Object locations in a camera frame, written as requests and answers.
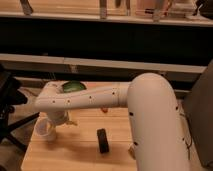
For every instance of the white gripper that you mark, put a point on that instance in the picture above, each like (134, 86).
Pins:
(61, 117)

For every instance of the white ceramic cup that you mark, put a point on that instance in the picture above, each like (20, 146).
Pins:
(45, 129)

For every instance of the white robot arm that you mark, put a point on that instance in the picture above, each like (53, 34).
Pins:
(154, 116)

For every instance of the green round object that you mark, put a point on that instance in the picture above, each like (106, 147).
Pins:
(73, 86)

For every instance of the small orange object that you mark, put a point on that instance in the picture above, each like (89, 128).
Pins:
(104, 110)

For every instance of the black cylindrical object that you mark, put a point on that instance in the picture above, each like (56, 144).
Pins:
(102, 141)

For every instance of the long wooden shelf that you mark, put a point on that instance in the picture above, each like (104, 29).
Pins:
(103, 63)

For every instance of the grey box at right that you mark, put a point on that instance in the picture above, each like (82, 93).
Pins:
(198, 107)

